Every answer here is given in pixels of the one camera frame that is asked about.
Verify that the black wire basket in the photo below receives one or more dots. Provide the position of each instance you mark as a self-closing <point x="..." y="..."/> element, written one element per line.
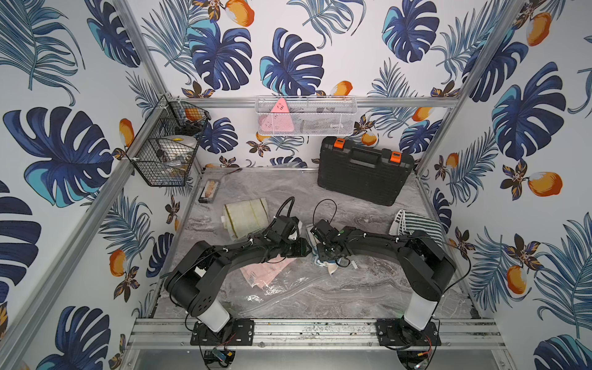
<point x="169" y="141"/>

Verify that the pink towel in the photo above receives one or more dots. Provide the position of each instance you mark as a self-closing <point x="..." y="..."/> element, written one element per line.
<point x="261" y="275"/>

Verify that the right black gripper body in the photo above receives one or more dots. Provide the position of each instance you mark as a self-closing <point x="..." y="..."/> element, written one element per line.
<point x="324" y="255"/>

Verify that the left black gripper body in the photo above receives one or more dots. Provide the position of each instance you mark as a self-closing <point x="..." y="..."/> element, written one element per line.
<point x="300" y="247"/>

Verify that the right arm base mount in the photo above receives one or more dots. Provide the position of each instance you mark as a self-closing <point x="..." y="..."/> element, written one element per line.
<point x="397" y="333"/>

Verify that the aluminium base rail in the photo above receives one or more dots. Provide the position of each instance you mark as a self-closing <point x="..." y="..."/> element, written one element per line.
<point x="308" y="334"/>

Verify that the small black battery box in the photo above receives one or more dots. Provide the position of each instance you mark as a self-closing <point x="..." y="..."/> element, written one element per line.
<point x="208" y="192"/>

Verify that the cream striped towel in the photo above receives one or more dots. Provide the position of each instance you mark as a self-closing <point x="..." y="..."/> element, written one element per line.
<point x="245" y="217"/>

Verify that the pink triangular object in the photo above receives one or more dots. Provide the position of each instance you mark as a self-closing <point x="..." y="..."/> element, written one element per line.
<point x="278" y="120"/>

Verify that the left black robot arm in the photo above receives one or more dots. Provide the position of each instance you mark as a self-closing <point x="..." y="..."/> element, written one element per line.
<point x="195" y="282"/>

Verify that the clear mesh wall tray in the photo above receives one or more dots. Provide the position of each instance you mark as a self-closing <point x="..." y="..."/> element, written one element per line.
<point x="315" y="116"/>

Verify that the clear plastic vacuum bag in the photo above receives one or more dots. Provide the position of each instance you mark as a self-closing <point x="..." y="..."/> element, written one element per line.
<point x="302" y="290"/>

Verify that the black plastic tool case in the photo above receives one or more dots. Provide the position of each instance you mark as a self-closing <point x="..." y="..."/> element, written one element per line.
<point x="375" y="175"/>

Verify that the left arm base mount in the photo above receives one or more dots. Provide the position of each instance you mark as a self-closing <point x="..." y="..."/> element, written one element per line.
<point x="223" y="332"/>

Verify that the black white striped towel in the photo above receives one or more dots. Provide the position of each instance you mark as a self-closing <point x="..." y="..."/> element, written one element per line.
<point x="406" y="223"/>

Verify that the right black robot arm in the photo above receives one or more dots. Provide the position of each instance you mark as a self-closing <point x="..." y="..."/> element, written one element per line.
<point x="427" y="267"/>

